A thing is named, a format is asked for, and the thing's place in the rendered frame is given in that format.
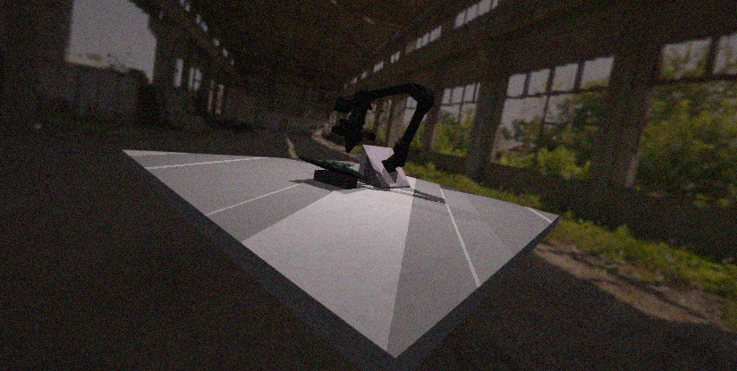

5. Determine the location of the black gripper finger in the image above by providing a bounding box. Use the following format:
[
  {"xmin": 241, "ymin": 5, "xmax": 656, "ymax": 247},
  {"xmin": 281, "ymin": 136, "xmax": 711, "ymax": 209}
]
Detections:
[
  {"xmin": 347, "ymin": 135, "xmax": 362, "ymax": 153},
  {"xmin": 342, "ymin": 133, "xmax": 350, "ymax": 153}
]

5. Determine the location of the grey switch panel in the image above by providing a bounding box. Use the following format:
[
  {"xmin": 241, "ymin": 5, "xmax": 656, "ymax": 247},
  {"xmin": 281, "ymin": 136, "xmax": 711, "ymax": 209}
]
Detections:
[{"xmin": 299, "ymin": 156, "xmax": 371, "ymax": 190}]

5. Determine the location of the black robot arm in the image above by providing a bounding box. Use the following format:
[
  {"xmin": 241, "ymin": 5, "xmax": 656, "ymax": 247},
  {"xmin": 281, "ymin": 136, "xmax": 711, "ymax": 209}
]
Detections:
[{"xmin": 335, "ymin": 80, "xmax": 435, "ymax": 173}]

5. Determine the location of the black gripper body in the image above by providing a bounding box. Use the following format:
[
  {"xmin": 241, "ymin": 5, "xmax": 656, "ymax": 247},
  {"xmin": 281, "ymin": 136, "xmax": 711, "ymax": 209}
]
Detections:
[{"xmin": 331, "ymin": 114, "xmax": 376, "ymax": 141}]

